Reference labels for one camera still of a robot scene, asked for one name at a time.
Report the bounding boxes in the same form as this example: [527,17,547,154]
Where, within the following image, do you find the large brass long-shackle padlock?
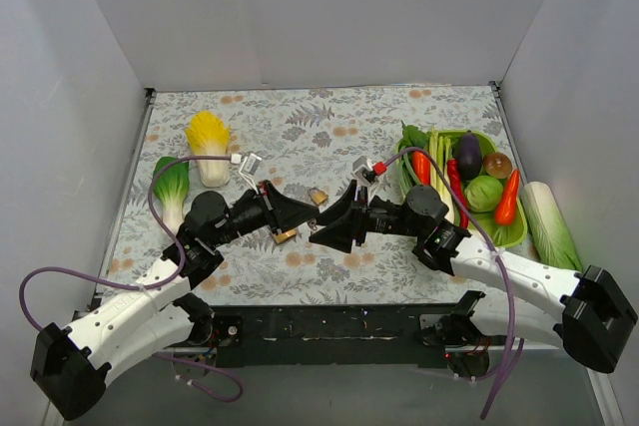
[272,228,298,245]

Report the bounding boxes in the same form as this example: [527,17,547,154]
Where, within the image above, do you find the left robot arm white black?
[30,181,320,421]

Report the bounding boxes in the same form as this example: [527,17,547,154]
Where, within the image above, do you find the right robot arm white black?
[310,185,638,373]

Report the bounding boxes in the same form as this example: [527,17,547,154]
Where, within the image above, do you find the small brass padlock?
[308,188,328,207]

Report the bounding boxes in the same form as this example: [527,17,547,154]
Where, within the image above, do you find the green long beans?
[395,153,420,197]

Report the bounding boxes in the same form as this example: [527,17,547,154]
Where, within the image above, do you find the orange red pepper left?
[411,151,430,185]

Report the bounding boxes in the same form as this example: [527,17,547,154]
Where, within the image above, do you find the floral table cloth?
[97,84,545,307]

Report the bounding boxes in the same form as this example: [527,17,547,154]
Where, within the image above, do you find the green bok choy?
[153,162,191,234]

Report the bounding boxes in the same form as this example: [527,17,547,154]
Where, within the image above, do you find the green spinach leaves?
[396,123,430,154]

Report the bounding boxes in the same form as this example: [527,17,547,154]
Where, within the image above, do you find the red chili pepper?
[446,158,469,228]

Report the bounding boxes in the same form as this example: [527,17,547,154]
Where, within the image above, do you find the yellow napa cabbage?
[185,111,231,188]

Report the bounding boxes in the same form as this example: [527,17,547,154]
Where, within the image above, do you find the white green scallions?
[428,127,455,222]

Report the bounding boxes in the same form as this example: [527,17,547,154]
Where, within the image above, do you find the round green cabbage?
[464,176,504,213]

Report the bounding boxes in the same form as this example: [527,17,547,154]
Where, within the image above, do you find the purple eggplant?
[453,131,483,181]

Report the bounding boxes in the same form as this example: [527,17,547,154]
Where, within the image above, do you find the green plastic basket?
[394,129,529,247]

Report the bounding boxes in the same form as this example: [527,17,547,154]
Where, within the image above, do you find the orange carrot pepper right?
[494,169,520,226]

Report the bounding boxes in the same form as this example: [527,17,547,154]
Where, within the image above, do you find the brown mushroom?
[483,152,513,180]

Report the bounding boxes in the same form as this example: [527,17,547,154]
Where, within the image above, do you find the large green napa cabbage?
[521,182,583,272]

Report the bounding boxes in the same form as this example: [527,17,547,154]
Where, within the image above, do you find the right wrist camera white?
[351,156,387,200]

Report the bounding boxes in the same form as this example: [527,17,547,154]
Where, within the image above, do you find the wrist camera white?
[351,156,387,200]
[230,153,263,192]

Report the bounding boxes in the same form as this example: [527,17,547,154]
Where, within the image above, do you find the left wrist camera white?
[230,153,263,192]

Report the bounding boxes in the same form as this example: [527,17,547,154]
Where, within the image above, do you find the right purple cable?
[386,146,525,421]

